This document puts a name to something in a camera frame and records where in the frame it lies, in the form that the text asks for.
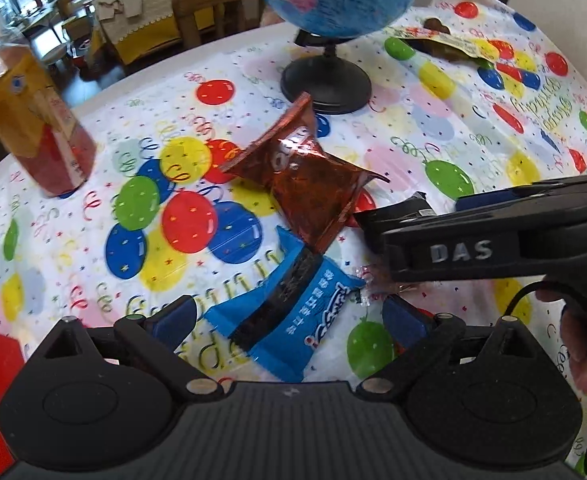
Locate balloon print tablecloth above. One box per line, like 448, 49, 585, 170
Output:
0, 0, 587, 478

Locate blue snack packet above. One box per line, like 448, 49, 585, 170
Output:
204, 227, 369, 383

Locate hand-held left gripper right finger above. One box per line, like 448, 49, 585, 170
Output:
356, 295, 549, 397

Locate table with yellow cloth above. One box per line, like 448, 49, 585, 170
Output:
90, 0, 184, 67

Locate blue globe on black stand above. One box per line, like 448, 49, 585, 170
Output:
252, 0, 424, 114

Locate pink snack in clear wrapper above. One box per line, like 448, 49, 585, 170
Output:
362, 262, 427, 301

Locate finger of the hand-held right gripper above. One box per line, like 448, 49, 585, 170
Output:
353, 205, 457, 267
455, 174, 587, 212

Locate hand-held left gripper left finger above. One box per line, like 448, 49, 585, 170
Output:
24, 296, 222, 403

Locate dark brown flat packet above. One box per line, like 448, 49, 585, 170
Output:
386, 17, 495, 64

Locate person's right hand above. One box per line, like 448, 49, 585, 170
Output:
537, 287, 587, 397

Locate wooden chair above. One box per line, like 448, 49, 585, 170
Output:
171, 0, 268, 52

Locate shiny brown snack packet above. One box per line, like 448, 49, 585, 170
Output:
218, 92, 391, 253

